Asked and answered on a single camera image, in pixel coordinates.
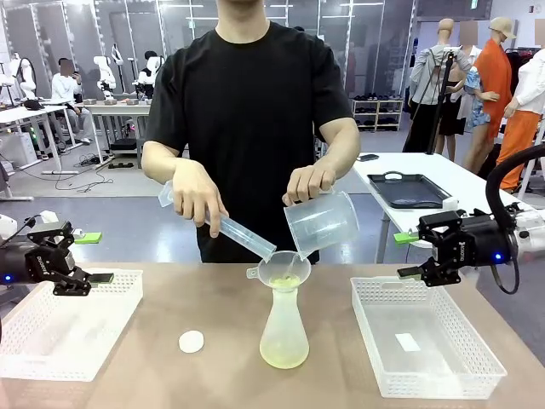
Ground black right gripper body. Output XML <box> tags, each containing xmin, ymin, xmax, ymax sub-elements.
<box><xmin>455</xmin><ymin>215</ymin><xmax>519</xmax><ymax>268</ymax></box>

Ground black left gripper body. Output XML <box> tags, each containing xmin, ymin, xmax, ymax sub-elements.
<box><xmin>0</xmin><ymin>242</ymin><xmax>73</xmax><ymax>285</ymax></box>

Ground clear plastic measuring jug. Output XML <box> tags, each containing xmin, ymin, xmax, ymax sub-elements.
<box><xmin>284</xmin><ymin>185</ymin><xmax>361</xmax><ymax>262</ymax></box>

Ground white round flask cap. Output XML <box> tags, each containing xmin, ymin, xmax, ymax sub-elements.
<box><xmin>178</xmin><ymin>330</ymin><xmax>205</xmax><ymax>354</ymax></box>

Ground translucent white conical flask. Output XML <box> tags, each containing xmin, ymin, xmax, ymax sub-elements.
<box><xmin>259</xmin><ymin>285</ymin><xmax>310</xmax><ymax>370</ymax></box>

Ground clear graduated cylinder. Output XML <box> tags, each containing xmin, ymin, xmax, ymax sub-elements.
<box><xmin>158</xmin><ymin>179</ymin><xmax>278</xmax><ymax>263</ymax></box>

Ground person's left forearm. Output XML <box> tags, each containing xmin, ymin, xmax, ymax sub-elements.
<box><xmin>313</xmin><ymin>123</ymin><xmax>362</xmax><ymax>176</ymax></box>

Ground person's right forearm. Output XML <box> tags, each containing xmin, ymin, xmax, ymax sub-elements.
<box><xmin>141</xmin><ymin>141</ymin><xmax>192</xmax><ymax>182</ymax></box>

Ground person's left hand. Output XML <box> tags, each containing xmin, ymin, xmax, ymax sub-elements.
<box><xmin>282</xmin><ymin>164</ymin><xmax>337</xmax><ymax>207</ymax></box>

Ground person's right hand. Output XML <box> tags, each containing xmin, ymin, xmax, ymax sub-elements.
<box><xmin>172</xmin><ymin>159</ymin><xmax>230</xmax><ymax>239</ymax></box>

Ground black plastic tray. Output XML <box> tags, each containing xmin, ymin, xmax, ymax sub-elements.
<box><xmin>366</xmin><ymin>170</ymin><xmax>452</xmax><ymax>210</ymax></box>

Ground white side table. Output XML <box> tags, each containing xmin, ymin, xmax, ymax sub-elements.
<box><xmin>352</xmin><ymin>151</ymin><xmax>545</xmax><ymax>265</ymax></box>

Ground white perforated basket with label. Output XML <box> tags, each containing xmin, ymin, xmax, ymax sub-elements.
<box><xmin>349</xmin><ymin>275</ymin><xmax>508</xmax><ymax>400</ymax></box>

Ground white paper label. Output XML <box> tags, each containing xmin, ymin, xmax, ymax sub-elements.
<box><xmin>394</xmin><ymin>332</ymin><xmax>421</xmax><ymax>353</ymax></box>

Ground mannequin in orange trousers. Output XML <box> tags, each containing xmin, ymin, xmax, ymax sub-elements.
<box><xmin>496</xmin><ymin>49</ymin><xmax>545</xmax><ymax>191</ymax></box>

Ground white office desk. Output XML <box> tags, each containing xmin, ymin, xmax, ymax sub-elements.
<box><xmin>0</xmin><ymin>104</ymin><xmax>80</xmax><ymax>176</ymax></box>

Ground wooden shoe rack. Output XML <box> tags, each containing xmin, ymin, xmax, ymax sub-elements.
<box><xmin>352</xmin><ymin>98</ymin><xmax>404</xmax><ymax>132</ymax></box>

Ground white desk with trays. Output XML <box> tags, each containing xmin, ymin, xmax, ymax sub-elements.
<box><xmin>83</xmin><ymin>100</ymin><xmax>152</xmax><ymax>165</ymax></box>

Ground black tripod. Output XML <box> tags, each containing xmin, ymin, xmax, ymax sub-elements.
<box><xmin>402</xmin><ymin>46</ymin><xmax>459</xmax><ymax>155</ymax></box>

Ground seated person in white shirt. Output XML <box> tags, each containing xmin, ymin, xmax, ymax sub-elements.
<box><xmin>50</xmin><ymin>58</ymin><xmax>93</xmax><ymax>146</ymax></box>

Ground mannequin in grey shirt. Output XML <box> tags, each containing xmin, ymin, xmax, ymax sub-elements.
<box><xmin>408</xmin><ymin>17</ymin><xmax>476</xmax><ymax>161</ymax></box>

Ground mannequin in orange with hat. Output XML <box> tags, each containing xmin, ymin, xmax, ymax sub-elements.
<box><xmin>463</xmin><ymin>16</ymin><xmax>519</xmax><ymax>171</ymax></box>

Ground white humanoid robot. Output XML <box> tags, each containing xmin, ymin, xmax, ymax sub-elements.
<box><xmin>8</xmin><ymin>53</ymin><xmax>37</xmax><ymax>101</ymax></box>
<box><xmin>94</xmin><ymin>55</ymin><xmax>116</xmax><ymax>101</ymax></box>
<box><xmin>136</xmin><ymin>50</ymin><xmax>165</xmax><ymax>101</ymax></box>

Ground translucent plastic funnel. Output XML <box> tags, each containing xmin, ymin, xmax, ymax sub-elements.
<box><xmin>245</xmin><ymin>250</ymin><xmax>313</xmax><ymax>293</ymax></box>

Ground person in black clothes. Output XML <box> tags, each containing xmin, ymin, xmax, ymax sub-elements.
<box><xmin>142</xmin><ymin>0</ymin><xmax>363</xmax><ymax>265</ymax></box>

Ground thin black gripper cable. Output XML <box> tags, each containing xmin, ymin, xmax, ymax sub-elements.
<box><xmin>489</xmin><ymin>232</ymin><xmax>521</xmax><ymax>296</ymax></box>

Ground thick black cable hose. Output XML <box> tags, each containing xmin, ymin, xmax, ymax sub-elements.
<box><xmin>485</xmin><ymin>143</ymin><xmax>545</xmax><ymax>222</ymax></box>

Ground black floor cables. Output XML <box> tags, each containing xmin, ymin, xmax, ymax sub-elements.
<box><xmin>54</xmin><ymin>153</ymin><xmax>114</xmax><ymax>193</ymax></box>

